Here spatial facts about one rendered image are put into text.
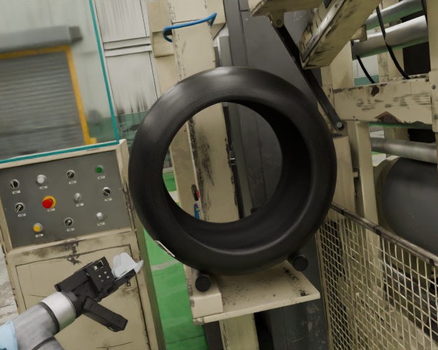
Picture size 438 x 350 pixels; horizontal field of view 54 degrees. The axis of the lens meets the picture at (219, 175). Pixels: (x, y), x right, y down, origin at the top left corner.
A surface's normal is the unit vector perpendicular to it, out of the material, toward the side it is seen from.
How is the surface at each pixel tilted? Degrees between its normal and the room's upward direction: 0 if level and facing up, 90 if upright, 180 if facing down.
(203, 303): 90
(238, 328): 90
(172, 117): 82
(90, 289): 70
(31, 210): 90
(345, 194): 90
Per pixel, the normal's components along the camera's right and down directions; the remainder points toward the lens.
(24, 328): 0.35, -0.62
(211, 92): 0.08, -0.03
